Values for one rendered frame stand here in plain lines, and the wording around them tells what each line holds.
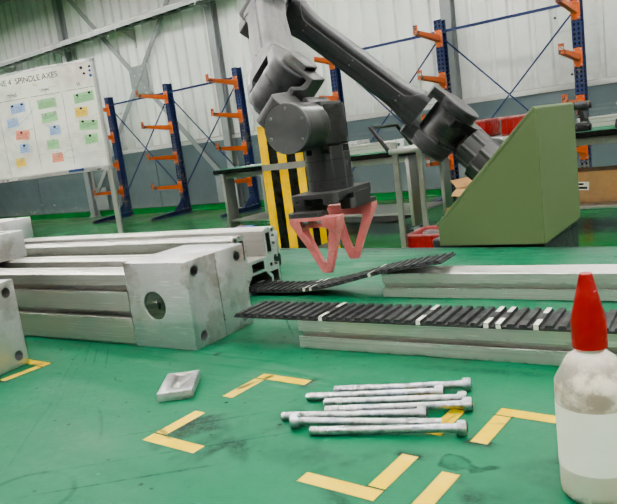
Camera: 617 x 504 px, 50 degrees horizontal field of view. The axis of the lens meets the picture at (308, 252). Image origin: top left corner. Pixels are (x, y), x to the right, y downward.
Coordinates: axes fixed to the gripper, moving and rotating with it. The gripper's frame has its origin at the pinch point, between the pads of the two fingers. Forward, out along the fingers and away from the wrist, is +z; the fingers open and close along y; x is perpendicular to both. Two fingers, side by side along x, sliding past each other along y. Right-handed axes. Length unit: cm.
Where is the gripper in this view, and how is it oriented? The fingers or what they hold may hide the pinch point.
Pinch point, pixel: (341, 258)
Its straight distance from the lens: 85.6
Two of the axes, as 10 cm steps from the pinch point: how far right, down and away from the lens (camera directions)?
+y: -4.9, 2.2, -8.4
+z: 1.4, 9.7, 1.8
